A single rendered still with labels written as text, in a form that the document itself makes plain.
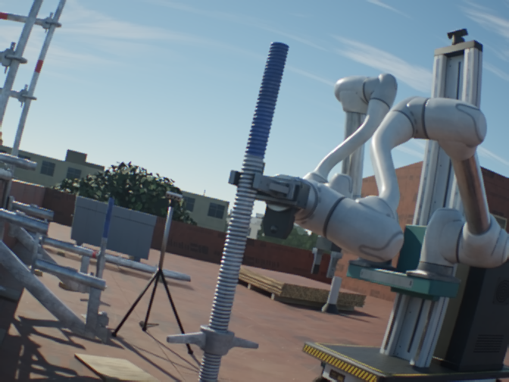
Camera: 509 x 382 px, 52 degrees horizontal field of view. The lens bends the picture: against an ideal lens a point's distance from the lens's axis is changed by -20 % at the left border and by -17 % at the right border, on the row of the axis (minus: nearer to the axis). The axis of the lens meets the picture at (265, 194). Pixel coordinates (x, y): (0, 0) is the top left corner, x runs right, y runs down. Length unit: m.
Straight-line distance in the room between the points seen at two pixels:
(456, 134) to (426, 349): 1.04
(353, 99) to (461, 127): 1.10
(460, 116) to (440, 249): 0.67
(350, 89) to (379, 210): 1.44
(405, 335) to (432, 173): 0.72
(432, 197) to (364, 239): 1.37
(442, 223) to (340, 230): 0.93
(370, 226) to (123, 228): 7.20
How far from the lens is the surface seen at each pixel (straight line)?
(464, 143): 1.74
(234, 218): 1.15
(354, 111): 2.73
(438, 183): 2.67
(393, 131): 1.69
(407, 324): 2.64
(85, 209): 8.34
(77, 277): 2.45
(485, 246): 2.11
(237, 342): 1.22
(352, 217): 1.33
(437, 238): 2.22
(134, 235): 8.42
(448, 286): 2.23
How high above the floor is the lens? 0.73
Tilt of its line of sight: 4 degrees up
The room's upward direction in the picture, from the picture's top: 12 degrees clockwise
